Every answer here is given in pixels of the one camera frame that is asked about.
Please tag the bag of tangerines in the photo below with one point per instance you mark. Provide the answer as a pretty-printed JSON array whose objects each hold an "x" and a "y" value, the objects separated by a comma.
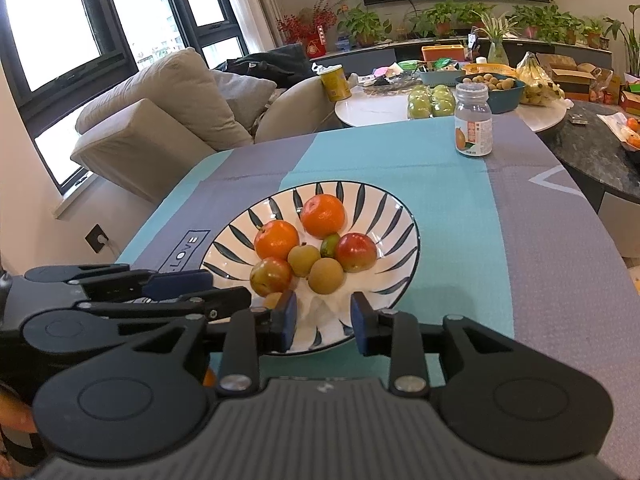
[{"x": 631, "y": 132}]

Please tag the small black remote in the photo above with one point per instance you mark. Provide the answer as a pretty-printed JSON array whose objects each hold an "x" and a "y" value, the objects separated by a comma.
[{"x": 580, "y": 120}]

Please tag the yellow round fruit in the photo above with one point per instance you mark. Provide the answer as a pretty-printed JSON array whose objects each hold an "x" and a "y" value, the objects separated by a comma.
[{"x": 303, "y": 259}]

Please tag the dark marble round table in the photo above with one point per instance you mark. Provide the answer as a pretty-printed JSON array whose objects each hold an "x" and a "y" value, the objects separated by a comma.
[{"x": 585, "y": 150}]

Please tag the red apple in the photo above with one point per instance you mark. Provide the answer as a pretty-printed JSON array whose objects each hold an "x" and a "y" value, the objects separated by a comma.
[
  {"x": 356, "y": 252},
  {"x": 270, "y": 276}
]

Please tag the heap of brown kiwis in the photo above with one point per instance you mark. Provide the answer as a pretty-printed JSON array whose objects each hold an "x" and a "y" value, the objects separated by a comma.
[{"x": 490, "y": 82}]

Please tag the cardboard box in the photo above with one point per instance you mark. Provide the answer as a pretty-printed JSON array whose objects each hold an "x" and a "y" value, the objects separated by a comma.
[{"x": 575, "y": 80}]

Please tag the orange box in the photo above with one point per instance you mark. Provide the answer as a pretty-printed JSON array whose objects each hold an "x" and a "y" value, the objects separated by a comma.
[{"x": 442, "y": 54}]

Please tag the grey cushion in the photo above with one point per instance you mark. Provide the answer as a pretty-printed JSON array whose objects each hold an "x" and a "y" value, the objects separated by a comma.
[{"x": 245, "y": 100}]

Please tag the red flower plant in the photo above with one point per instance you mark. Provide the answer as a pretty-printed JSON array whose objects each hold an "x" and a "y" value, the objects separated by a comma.
[{"x": 300, "y": 25}]

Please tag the pack of green apples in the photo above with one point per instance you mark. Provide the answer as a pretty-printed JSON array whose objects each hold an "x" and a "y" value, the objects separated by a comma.
[{"x": 430, "y": 102}]

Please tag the person's left hand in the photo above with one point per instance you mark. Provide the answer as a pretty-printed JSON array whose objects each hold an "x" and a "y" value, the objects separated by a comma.
[{"x": 12, "y": 412}]

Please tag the teal tray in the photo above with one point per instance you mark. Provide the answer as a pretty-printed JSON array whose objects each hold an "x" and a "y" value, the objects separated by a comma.
[{"x": 435, "y": 79}]

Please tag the striped white bowl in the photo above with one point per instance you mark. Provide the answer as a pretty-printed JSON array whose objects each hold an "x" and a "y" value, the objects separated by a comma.
[{"x": 390, "y": 260}]

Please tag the glass tray of snacks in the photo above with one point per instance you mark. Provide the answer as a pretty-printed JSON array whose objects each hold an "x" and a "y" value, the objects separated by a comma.
[{"x": 387, "y": 82}]

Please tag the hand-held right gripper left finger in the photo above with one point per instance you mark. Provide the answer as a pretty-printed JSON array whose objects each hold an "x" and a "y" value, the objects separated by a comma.
[{"x": 287, "y": 320}]

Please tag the bunch of bananas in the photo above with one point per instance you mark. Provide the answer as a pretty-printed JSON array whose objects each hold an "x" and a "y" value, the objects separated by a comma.
[{"x": 537, "y": 85}]

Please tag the clear bottle white cap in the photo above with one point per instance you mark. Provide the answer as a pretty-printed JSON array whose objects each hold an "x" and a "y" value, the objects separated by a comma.
[{"x": 472, "y": 130}]

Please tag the dark wall socket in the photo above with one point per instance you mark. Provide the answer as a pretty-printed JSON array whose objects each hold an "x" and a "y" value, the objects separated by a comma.
[{"x": 97, "y": 239}]

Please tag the beige sofa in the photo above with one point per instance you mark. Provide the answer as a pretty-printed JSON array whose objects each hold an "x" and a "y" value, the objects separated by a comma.
[{"x": 150, "y": 125}]

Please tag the small green fruit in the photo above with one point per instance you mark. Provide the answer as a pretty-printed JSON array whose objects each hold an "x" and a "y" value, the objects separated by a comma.
[{"x": 330, "y": 245}]

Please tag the tall leafy plant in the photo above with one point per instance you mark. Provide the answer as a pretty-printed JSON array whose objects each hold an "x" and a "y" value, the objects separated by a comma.
[{"x": 627, "y": 40}]

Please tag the green potted plant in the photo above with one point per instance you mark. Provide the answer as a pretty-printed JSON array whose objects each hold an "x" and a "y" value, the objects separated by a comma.
[
  {"x": 437, "y": 17},
  {"x": 362, "y": 22},
  {"x": 594, "y": 32},
  {"x": 475, "y": 15},
  {"x": 540, "y": 22}
]

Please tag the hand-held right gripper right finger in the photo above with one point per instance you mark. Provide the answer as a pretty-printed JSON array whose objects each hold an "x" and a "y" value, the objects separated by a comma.
[{"x": 362, "y": 327}]

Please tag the blue basin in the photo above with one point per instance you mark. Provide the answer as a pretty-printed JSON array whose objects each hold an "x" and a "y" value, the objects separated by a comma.
[{"x": 505, "y": 102}]

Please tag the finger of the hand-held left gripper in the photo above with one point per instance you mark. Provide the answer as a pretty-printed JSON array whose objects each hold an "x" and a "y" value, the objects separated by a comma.
[
  {"x": 225, "y": 302},
  {"x": 180, "y": 282}
]

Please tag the glass vase with plant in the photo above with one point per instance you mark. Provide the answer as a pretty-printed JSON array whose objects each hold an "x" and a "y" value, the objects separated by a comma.
[{"x": 497, "y": 52}]

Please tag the blue grey printed tablecloth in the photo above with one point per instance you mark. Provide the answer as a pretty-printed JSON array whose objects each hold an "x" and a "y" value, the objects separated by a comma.
[{"x": 450, "y": 185}]

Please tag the yellow basin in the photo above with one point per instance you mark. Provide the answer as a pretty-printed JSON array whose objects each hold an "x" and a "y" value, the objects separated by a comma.
[{"x": 487, "y": 67}]

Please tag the black framed window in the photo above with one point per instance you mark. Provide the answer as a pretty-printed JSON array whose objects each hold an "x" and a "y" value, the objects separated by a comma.
[{"x": 50, "y": 20}]

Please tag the orange tangerine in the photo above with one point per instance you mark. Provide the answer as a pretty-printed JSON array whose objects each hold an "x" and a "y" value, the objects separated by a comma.
[
  {"x": 323, "y": 216},
  {"x": 209, "y": 377},
  {"x": 276, "y": 240}
]

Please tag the black jacket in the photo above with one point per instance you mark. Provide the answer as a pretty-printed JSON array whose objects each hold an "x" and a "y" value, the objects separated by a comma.
[{"x": 270, "y": 67}]

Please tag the yellow paper cup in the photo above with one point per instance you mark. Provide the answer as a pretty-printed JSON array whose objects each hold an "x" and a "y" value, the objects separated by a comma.
[{"x": 336, "y": 85}]

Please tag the white round table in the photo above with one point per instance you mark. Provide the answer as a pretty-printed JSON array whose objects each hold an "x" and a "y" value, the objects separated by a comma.
[{"x": 375, "y": 110}]

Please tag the white curtain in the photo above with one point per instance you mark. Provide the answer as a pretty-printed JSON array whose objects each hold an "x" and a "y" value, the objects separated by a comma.
[{"x": 255, "y": 0}]

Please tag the red green box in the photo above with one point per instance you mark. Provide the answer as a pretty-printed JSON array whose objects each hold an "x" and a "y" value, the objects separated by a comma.
[{"x": 631, "y": 102}]

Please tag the grey television cabinet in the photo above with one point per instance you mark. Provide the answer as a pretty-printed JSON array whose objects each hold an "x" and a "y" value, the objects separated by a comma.
[{"x": 380, "y": 55}]

